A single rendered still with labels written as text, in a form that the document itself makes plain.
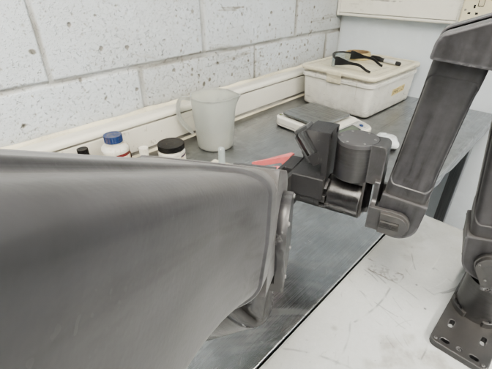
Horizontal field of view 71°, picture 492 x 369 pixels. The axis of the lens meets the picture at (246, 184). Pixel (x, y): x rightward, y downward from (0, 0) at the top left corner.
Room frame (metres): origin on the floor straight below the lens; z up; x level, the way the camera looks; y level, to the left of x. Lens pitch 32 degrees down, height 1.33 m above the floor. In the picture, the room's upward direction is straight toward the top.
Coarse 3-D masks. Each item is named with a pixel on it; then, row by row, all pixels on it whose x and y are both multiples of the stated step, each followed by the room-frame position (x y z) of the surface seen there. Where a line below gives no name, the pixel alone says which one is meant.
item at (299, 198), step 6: (300, 162) 0.50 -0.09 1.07; (294, 168) 0.47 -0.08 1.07; (288, 174) 0.46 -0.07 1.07; (330, 174) 0.47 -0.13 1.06; (288, 180) 0.45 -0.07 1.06; (288, 186) 0.45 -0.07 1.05; (324, 186) 0.44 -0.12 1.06; (294, 198) 0.46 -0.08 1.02; (300, 198) 0.45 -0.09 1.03; (306, 198) 0.45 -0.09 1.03; (312, 198) 0.44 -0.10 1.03; (324, 198) 0.43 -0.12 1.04; (312, 204) 0.45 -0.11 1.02; (318, 204) 0.44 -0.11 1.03
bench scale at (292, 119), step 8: (312, 104) 1.16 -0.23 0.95; (320, 104) 1.16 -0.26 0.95; (288, 112) 1.08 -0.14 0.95; (296, 112) 1.08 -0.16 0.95; (304, 112) 1.08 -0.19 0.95; (312, 112) 1.08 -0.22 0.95; (320, 112) 1.08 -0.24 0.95; (328, 112) 1.08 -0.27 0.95; (336, 112) 1.08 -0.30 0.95; (344, 112) 1.08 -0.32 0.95; (280, 120) 1.06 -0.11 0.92; (288, 120) 1.04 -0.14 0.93; (296, 120) 1.04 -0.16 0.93; (304, 120) 1.01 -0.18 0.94; (312, 120) 1.01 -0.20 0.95; (320, 120) 1.01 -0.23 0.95; (328, 120) 1.01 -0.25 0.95; (336, 120) 1.01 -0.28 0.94; (344, 120) 1.04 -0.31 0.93; (352, 120) 1.04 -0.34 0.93; (288, 128) 1.03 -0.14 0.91; (296, 128) 1.01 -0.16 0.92; (344, 128) 0.98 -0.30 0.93; (352, 128) 0.99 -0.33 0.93; (360, 128) 1.00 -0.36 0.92; (368, 128) 1.00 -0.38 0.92
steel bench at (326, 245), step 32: (256, 128) 1.05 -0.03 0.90; (384, 128) 1.05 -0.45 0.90; (480, 128) 1.05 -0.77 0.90; (256, 160) 0.83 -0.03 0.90; (448, 160) 0.83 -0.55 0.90; (448, 192) 1.16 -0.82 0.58; (320, 224) 0.55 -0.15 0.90; (352, 224) 0.55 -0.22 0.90; (288, 256) 0.46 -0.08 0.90; (320, 256) 0.46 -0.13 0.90; (352, 256) 0.46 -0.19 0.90; (288, 288) 0.38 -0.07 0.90; (320, 288) 0.38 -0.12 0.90; (288, 320) 0.32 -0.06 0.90; (224, 352) 0.27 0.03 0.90; (256, 352) 0.27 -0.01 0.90
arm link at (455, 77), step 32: (448, 32) 0.37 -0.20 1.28; (480, 32) 0.35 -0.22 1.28; (448, 64) 0.38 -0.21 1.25; (480, 64) 0.35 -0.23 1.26; (448, 96) 0.38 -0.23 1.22; (416, 128) 0.39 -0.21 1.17; (448, 128) 0.37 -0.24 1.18; (416, 160) 0.38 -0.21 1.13; (384, 192) 0.39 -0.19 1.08; (416, 192) 0.37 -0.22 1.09; (416, 224) 0.36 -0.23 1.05
